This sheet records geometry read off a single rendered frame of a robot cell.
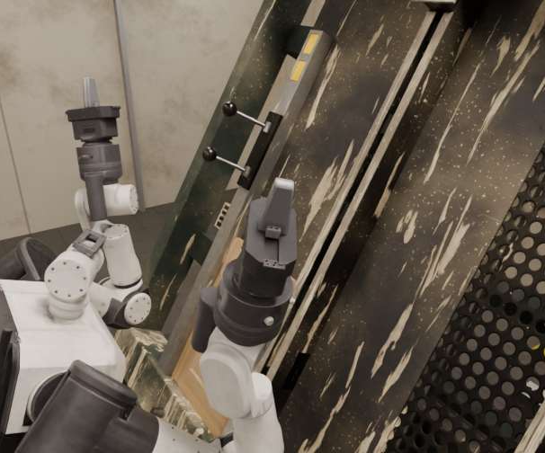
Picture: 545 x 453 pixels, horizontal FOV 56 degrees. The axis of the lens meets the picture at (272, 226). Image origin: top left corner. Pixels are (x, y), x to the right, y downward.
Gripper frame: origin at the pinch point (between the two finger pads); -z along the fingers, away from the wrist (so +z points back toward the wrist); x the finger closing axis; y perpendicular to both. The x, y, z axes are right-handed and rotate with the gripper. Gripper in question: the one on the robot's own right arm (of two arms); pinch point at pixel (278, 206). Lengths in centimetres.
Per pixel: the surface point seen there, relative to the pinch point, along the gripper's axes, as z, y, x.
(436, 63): -5, 28, 49
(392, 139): 7.8, 23.1, 41.0
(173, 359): 80, -10, 42
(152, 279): 77, -21, 66
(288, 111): 20, 6, 72
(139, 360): 90, -19, 47
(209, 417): 78, 1, 25
